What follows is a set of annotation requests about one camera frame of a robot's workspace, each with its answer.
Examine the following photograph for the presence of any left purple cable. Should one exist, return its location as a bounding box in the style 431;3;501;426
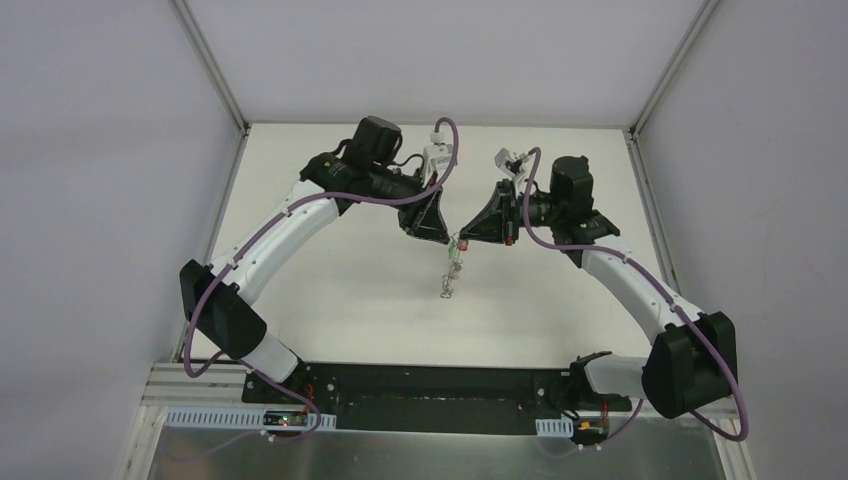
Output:
182;117;460;444

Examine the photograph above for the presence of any white cable duct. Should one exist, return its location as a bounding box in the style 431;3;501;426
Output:
164;407;337;432
535;416;574;439

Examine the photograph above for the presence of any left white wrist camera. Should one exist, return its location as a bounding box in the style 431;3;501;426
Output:
420;131;453;188

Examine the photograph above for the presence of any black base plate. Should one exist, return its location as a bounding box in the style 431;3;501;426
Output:
241;362;632;435

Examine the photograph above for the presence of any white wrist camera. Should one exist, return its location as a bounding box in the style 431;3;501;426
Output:
494;148;532;185
420;131;453;188

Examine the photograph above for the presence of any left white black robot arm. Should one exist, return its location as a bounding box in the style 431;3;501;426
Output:
179;115;459;405

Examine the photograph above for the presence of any purple cable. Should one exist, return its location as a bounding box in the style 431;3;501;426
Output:
182;117;460;444
521;146;751;458

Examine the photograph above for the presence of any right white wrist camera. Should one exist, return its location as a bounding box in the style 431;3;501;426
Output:
494;148;532;185

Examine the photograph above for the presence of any left white cable duct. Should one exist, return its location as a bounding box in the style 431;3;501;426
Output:
164;407;337;432

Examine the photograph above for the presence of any aluminium frame rail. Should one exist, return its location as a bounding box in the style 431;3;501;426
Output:
140;362;738;420

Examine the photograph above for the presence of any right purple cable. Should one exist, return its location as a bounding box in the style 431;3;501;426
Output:
521;146;751;458

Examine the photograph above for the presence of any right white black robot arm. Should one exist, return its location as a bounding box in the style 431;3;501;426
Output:
459;149;739;418

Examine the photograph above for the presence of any right white cable duct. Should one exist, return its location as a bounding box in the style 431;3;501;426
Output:
535;416;574;439

